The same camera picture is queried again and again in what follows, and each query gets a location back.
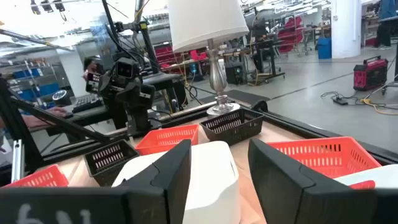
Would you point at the white round column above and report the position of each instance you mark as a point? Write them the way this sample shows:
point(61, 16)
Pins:
point(345, 28)

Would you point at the black computer tower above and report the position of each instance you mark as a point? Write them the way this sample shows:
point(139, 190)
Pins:
point(234, 74)

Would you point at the blue trash bin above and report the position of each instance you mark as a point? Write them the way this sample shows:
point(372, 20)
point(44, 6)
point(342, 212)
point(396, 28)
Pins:
point(324, 48)

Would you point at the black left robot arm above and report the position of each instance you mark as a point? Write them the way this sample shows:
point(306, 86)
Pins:
point(141, 118)

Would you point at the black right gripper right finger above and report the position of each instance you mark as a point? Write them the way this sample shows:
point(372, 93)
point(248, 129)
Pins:
point(286, 193)

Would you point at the shelf with blue bins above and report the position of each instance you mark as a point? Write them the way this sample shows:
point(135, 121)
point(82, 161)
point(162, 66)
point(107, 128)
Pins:
point(34, 84)

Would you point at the orange plastic slotted basket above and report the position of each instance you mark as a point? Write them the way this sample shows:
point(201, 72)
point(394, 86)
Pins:
point(40, 179)
point(311, 161)
point(161, 146)
point(362, 185)

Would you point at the white plastic bin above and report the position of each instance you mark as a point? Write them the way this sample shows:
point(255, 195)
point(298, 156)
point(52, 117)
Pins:
point(211, 180)

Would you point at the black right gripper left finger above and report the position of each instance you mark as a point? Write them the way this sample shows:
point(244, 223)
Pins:
point(149, 199)

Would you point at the black floor mat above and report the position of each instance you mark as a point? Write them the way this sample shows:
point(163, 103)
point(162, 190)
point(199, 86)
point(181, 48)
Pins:
point(242, 96)

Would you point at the rack of red bins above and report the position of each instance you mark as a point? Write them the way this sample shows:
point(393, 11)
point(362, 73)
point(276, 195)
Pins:
point(290, 34)

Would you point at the black rolling stand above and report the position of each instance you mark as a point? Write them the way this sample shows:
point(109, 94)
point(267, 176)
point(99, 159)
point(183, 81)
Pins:
point(264, 49)

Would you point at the person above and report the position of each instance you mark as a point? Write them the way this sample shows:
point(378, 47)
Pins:
point(387, 25)
point(34, 120)

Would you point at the red and black generator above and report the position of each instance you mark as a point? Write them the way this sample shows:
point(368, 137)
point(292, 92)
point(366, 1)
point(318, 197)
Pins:
point(370, 74)

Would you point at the black plastic slotted basket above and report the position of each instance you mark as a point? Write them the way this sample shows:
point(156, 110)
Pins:
point(105, 168)
point(233, 130)

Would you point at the silver aluminium extrusion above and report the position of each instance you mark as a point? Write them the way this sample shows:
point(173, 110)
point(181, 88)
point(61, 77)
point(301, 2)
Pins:
point(18, 161)

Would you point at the black power strip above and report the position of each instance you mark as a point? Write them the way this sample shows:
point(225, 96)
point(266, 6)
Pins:
point(340, 101)

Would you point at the black table frame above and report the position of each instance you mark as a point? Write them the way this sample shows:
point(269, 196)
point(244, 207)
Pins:
point(311, 130)

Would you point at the black keyboard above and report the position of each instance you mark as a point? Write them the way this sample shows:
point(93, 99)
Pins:
point(87, 103)

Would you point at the black desk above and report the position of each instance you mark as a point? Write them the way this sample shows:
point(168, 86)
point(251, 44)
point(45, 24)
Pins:
point(161, 81)

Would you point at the round black speaker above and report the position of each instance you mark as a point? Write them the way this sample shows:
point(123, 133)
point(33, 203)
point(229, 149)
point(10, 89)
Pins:
point(61, 98)

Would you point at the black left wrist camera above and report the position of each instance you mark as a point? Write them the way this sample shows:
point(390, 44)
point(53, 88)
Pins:
point(126, 69)

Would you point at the black upright frame post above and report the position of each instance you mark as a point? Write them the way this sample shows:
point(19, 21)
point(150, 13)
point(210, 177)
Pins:
point(149, 46)

